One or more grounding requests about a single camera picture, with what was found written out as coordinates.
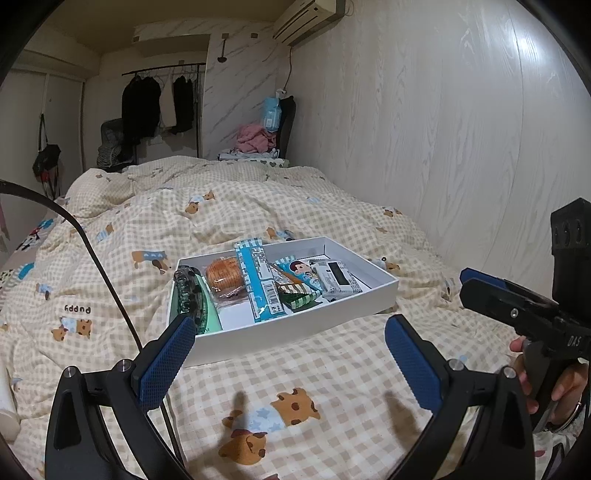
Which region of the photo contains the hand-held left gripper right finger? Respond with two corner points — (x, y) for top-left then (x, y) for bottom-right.
(385, 314), (537, 480)

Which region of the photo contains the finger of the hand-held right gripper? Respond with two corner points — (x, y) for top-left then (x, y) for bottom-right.
(461, 278), (563, 330)
(459, 268), (553, 305)

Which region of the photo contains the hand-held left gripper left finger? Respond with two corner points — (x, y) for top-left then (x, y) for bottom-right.
(43, 315), (198, 480)

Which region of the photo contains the clear hair claw clip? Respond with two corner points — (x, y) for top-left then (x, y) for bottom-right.
(172, 265), (209, 334)

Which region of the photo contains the bagged orange pastry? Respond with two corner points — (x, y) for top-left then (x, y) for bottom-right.
(204, 257), (249, 308)

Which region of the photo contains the blue striped packet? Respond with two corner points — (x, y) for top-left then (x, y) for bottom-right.
(233, 238), (284, 322)

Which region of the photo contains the white packet with dark label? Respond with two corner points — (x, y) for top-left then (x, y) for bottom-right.
(308, 259), (364, 299)

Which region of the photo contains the white cardboard box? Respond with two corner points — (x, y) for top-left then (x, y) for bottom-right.
(165, 236), (400, 369)

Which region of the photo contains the green snack packet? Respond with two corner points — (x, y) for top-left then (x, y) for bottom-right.
(277, 283), (322, 312)

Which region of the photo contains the blue lollipop packet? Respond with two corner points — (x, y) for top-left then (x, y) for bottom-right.
(277, 259), (325, 292)

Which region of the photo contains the person's right hand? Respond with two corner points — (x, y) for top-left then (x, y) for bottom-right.
(509, 336), (588, 415)

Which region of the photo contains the green tube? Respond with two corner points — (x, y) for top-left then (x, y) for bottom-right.
(167, 272), (225, 334)

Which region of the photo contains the checked bear-print duvet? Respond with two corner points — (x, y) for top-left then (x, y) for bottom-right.
(0, 154), (568, 480)

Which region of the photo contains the cartoon-print sheet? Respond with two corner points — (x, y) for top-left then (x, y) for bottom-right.
(0, 217), (57, 297)

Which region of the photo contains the striped cloth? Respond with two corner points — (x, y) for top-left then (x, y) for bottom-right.
(96, 119), (136, 170)

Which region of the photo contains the heart-print cloth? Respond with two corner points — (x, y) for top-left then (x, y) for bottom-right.
(218, 148), (291, 168)

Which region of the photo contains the pink clothes pile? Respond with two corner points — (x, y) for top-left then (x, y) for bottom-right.
(235, 123), (279, 155)

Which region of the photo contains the black chair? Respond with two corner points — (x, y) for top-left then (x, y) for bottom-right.
(274, 95), (297, 163)

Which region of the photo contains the white hanging garment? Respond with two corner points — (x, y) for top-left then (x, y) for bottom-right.
(159, 83), (179, 131)

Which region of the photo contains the black hanging coat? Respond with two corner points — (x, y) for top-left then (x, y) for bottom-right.
(121, 74), (163, 140)

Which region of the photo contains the black hanging garment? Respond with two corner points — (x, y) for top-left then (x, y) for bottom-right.
(171, 75), (195, 136)

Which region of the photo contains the blue tissue pack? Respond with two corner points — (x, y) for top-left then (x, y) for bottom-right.
(261, 97), (284, 133)

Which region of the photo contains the white air conditioner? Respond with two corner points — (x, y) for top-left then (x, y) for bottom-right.
(271, 0), (348, 48)

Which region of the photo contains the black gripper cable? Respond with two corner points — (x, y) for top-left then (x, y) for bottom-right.
(0, 180), (186, 468)

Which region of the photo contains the silver bracelet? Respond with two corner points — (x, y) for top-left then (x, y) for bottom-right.
(544, 401), (585, 435)

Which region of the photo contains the air conditioner cable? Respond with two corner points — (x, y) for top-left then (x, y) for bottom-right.
(283, 45), (295, 94)

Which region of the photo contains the black clothes rail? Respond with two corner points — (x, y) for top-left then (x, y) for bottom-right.
(121, 62), (207, 158)

